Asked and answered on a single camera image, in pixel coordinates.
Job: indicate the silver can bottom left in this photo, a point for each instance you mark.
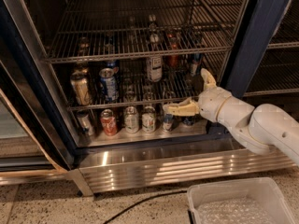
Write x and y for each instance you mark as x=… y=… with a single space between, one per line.
x=85 y=123

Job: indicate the bubble wrap sheet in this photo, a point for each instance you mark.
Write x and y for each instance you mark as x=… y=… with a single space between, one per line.
x=234 y=211

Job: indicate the middle wire shelf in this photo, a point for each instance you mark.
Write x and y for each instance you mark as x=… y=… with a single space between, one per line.
x=176 y=84

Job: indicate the red plastic bottle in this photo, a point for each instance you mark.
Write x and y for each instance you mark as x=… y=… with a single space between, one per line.
x=172 y=58

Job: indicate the white green can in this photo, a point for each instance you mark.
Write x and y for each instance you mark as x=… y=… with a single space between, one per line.
x=149 y=119
x=131 y=119

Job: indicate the open fridge door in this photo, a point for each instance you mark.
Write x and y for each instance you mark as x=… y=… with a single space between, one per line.
x=30 y=148

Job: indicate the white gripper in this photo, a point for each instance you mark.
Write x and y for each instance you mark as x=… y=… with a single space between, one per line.
x=210 y=103

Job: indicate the white clear bottle behind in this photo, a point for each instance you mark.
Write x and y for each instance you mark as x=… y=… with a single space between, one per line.
x=152 y=23

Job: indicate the clear plastic bin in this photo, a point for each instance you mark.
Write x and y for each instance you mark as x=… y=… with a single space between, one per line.
x=263 y=190

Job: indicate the blue can behind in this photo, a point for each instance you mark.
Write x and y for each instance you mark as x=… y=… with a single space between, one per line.
x=114 y=65

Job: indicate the dark can behind gold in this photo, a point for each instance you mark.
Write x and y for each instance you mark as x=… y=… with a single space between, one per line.
x=82 y=67

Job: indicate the blue pepsi can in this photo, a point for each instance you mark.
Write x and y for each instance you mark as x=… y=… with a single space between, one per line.
x=188 y=120

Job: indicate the blue white drink can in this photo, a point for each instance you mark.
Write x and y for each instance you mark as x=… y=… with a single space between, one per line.
x=109 y=84

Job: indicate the top wire shelf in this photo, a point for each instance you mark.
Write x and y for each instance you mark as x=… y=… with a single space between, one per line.
x=100 y=30

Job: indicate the right compartment wire shelf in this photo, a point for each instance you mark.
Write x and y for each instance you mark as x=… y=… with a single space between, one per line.
x=278 y=72

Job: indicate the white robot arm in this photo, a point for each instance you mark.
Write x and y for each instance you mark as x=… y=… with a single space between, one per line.
x=259 y=129

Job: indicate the white green can left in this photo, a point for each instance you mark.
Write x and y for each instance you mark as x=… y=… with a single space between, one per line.
x=131 y=119

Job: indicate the white green can right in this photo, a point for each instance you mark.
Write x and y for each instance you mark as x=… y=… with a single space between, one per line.
x=149 y=119

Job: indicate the steel fridge base grille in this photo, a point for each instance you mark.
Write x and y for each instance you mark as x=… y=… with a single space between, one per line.
x=150 y=164

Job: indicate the blue plastic bottle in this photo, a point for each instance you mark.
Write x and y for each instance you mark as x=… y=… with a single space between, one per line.
x=195 y=59

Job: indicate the blue fridge centre post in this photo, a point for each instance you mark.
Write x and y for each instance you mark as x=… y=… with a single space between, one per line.
x=251 y=24

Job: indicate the blue silver can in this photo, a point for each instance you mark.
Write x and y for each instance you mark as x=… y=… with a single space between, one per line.
x=168 y=122

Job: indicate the red cola can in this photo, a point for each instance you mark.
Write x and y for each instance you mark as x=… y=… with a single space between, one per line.
x=108 y=122

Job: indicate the gold drink can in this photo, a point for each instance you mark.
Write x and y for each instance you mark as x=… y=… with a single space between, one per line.
x=80 y=86

